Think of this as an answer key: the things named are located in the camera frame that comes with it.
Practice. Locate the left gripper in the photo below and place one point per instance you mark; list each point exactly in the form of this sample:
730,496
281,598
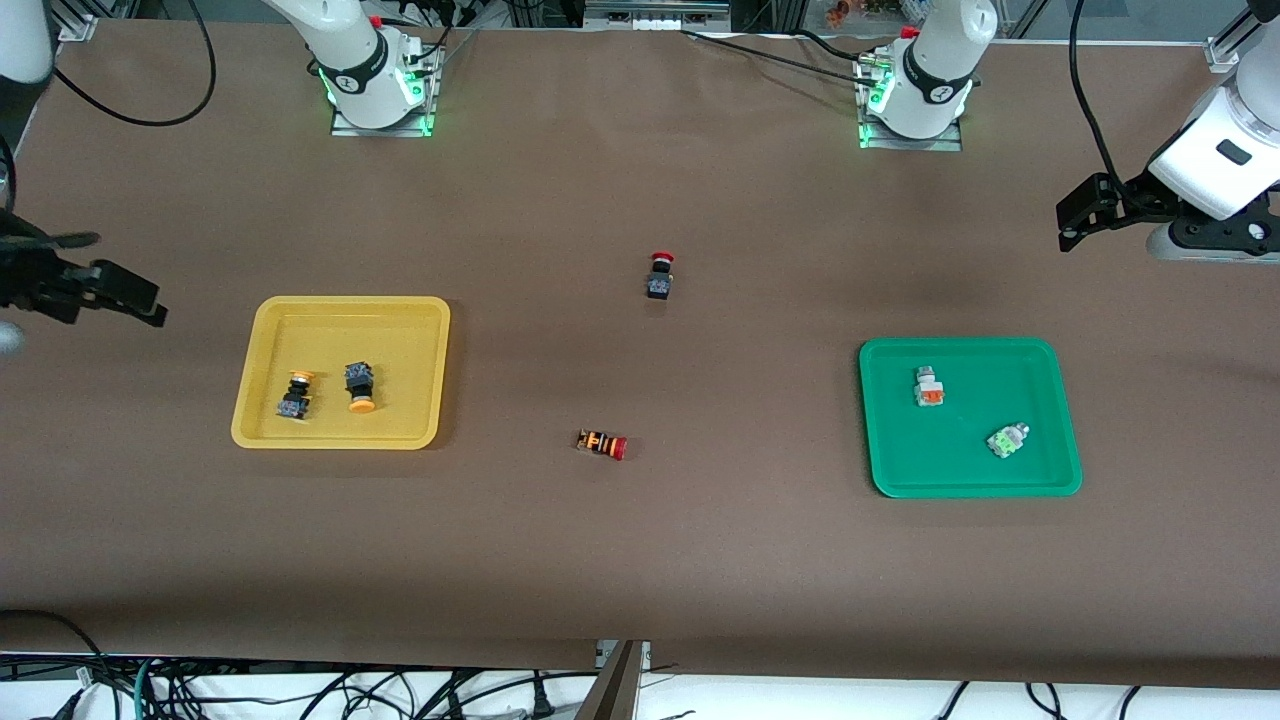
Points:
1141,196

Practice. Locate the yellow mushroom pushbutton black body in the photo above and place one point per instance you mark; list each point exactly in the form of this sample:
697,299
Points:
295,405
359,380

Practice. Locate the green pushbutton grey housing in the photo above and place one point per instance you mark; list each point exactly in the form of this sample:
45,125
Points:
1007,441

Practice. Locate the white pushbutton orange block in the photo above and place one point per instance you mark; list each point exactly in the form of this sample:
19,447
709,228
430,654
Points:
928,388

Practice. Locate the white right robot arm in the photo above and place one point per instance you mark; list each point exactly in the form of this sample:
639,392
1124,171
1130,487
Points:
350,60

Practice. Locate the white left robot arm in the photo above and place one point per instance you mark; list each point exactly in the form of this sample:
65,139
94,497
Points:
940,70

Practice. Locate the yellow plastic tray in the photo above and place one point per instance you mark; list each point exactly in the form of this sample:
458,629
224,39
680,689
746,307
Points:
400,340

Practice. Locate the green plastic tray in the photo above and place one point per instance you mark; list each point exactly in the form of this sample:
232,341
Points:
970,450

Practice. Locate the red mushroom pushbutton black body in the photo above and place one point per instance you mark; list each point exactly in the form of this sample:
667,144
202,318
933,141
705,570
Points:
659,285

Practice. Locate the red pushbutton orange striped body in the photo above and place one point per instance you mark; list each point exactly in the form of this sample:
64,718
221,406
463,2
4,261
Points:
600,444

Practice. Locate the brown table cover sheet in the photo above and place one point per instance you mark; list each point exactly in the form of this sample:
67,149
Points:
700,550

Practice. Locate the aluminium corner bracket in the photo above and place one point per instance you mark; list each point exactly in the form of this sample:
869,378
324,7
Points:
80,28
1224,52

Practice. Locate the white bracket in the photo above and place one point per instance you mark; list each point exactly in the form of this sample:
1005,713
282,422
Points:
640,655

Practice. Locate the brown wooden post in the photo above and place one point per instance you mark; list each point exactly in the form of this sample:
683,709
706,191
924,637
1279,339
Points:
615,695

